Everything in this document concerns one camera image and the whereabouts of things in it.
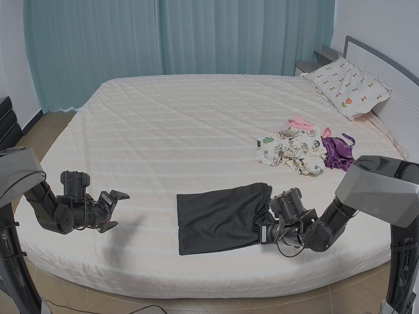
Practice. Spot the purple garment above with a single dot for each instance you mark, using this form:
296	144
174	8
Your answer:
338	152

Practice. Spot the bed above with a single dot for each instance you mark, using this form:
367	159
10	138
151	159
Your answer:
180	126

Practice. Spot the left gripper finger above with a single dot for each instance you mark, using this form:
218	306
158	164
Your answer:
107	227
119	196

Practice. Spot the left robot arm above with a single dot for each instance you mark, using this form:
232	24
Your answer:
42	204

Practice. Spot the grey white bedside table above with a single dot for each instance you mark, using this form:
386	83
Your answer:
307	67

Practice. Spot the black chest of drawers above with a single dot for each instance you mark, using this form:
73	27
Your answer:
9	123

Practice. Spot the blue-green curtain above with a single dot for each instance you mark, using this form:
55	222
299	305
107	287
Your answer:
91	44
245	25

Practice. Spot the pink garment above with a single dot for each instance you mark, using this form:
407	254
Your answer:
301	121

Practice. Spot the white printed pyjama top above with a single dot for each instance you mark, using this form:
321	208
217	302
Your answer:
291	149

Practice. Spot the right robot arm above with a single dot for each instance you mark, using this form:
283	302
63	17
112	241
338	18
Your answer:
334	214

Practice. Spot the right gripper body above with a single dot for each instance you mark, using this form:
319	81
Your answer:
265	231

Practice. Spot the white printed pillow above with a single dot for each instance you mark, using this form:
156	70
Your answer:
347	83

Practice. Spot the black T-shirt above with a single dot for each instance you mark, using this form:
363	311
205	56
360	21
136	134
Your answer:
219	217

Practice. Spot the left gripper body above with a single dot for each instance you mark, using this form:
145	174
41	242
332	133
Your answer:
104	208

